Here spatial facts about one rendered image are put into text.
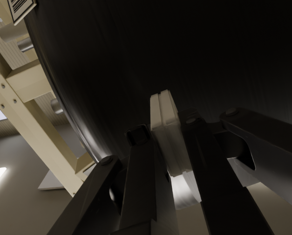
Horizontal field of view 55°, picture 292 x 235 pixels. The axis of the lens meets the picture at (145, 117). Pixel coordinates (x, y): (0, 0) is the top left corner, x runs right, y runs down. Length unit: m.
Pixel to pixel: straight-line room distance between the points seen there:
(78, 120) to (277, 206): 3.00
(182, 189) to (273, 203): 2.91
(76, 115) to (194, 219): 3.03
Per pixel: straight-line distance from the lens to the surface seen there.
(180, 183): 0.37
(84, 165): 1.16
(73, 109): 0.33
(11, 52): 5.91
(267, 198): 3.30
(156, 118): 0.15
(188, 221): 3.32
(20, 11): 0.35
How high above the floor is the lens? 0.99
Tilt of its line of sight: 32 degrees up
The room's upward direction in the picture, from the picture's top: 154 degrees clockwise
